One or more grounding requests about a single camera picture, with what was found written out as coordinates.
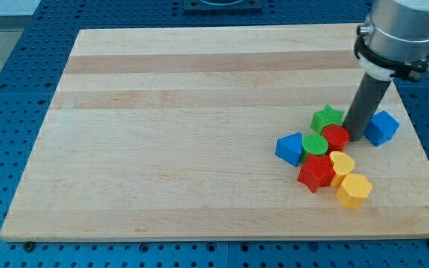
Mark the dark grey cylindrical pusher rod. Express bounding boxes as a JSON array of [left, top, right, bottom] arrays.
[[343, 73, 390, 141]]

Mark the blue cube block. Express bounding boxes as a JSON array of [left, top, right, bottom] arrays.
[[363, 111, 400, 147]]

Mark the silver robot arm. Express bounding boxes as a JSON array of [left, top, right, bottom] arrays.
[[343, 0, 429, 141]]

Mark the green star block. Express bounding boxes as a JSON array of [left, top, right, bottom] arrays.
[[310, 105, 344, 134]]

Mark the red cylinder block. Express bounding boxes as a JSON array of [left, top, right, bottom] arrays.
[[322, 124, 350, 153]]

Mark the yellow heart block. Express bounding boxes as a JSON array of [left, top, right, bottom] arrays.
[[329, 151, 356, 187]]

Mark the green cylinder block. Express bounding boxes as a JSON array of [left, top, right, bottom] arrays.
[[300, 133, 328, 163]]

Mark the red star block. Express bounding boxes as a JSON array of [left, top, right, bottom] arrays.
[[297, 154, 335, 193]]

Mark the yellow hexagon block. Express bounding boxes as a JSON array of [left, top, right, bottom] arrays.
[[336, 173, 372, 209]]

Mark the blue triangle block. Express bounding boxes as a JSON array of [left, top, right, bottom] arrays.
[[275, 133, 302, 167]]

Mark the black mounting plate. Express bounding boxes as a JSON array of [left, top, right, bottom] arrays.
[[182, 0, 263, 13]]

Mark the wooden board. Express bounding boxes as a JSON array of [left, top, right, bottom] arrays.
[[0, 24, 429, 242]]

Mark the black cable clamp ring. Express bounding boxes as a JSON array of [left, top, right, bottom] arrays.
[[353, 35, 429, 83]]

